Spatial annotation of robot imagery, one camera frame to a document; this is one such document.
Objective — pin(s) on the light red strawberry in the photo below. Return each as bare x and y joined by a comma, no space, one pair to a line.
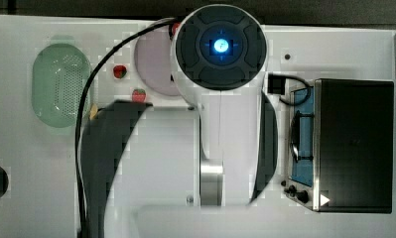
139,95

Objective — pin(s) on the dark red strawberry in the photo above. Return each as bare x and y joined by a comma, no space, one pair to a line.
119,71

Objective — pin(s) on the green perforated colander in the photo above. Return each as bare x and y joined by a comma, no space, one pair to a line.
60,72

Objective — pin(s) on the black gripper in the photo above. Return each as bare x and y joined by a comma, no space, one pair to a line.
276,84

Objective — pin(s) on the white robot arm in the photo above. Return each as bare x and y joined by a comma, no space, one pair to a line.
200,147

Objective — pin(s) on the lilac round plate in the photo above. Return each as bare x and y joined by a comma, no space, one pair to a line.
153,61

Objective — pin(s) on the stainless steel toaster oven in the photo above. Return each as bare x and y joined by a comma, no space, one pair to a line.
341,146

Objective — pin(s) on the red ketchup bottle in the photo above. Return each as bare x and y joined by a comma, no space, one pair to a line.
175,28

